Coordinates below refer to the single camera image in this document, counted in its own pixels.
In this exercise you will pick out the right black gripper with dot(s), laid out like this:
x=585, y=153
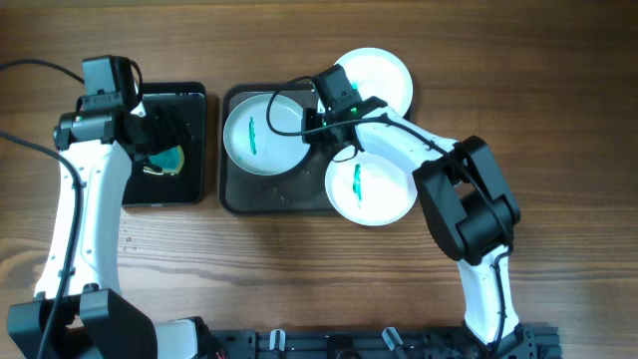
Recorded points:
x=310, y=116

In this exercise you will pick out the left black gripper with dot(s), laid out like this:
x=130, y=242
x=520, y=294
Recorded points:
x=164, y=137

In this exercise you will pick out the green yellow sponge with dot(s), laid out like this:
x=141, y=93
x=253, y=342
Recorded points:
x=168, y=163

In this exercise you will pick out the white plate bottom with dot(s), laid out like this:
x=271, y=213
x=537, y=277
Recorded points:
x=368, y=189

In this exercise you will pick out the white plate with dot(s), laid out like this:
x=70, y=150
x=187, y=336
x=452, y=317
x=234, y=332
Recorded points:
x=375, y=72
x=368, y=189
x=251, y=144

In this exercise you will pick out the white plate top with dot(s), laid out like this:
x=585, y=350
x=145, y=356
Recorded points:
x=375, y=72

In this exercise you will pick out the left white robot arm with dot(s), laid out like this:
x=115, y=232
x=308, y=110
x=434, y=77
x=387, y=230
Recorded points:
x=78, y=310

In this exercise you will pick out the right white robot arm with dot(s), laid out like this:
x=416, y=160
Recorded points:
x=469, y=209

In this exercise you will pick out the black water tray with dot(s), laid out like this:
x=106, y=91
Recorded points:
x=187, y=187

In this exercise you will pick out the grey serving tray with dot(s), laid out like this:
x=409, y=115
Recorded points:
x=300, y=190

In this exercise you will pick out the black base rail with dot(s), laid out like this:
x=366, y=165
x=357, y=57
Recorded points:
x=525, y=342

